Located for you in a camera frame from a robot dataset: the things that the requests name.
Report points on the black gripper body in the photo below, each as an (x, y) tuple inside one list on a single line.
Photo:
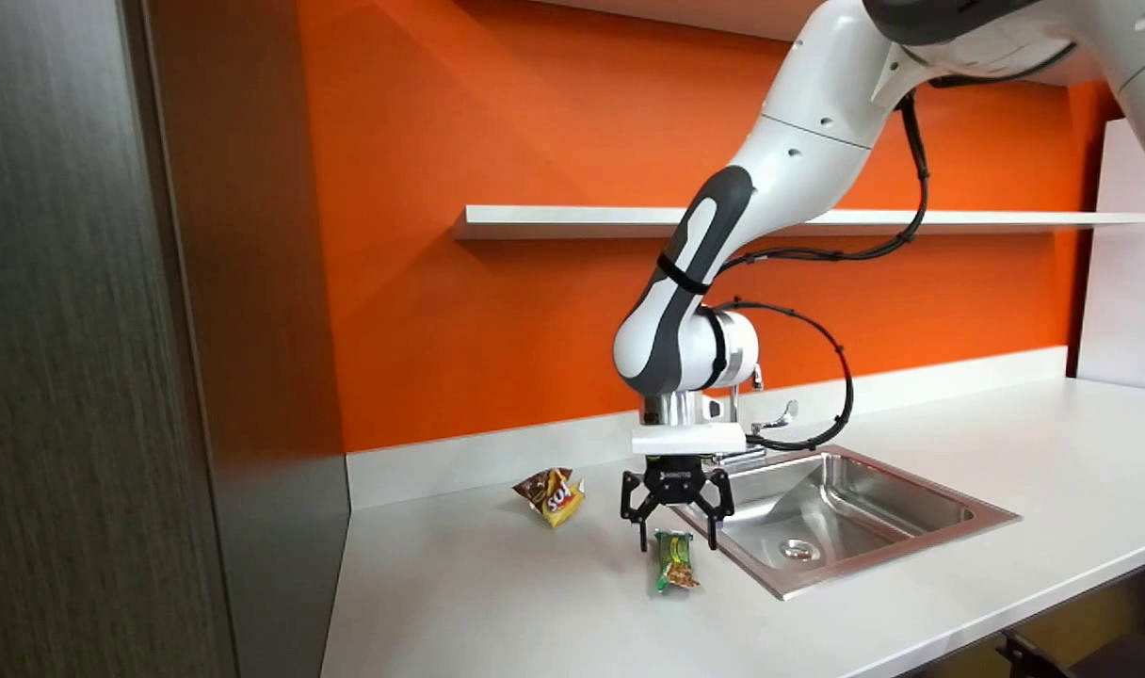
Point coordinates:
[(677, 480)]

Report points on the green candy bar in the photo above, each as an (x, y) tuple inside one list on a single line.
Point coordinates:
[(677, 566)]

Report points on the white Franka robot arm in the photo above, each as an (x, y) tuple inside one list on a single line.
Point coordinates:
[(784, 150)]

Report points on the yellow brown snack bag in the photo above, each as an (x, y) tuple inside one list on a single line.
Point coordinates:
[(552, 493)]

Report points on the stainless steel sink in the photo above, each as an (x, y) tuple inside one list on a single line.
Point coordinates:
[(851, 512)]

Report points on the white counter backsplash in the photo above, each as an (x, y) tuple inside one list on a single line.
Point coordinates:
[(474, 473)]

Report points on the black chair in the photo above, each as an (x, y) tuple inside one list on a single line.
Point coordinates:
[(1085, 660)]

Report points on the white side panel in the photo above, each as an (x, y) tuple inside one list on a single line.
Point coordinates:
[(1131, 249)]

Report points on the dark wood cabinet panel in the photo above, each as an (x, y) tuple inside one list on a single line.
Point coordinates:
[(160, 379)]

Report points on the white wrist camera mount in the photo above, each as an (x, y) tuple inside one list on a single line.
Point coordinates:
[(687, 436)]

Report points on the white wall shelf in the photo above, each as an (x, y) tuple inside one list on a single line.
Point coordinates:
[(576, 222)]

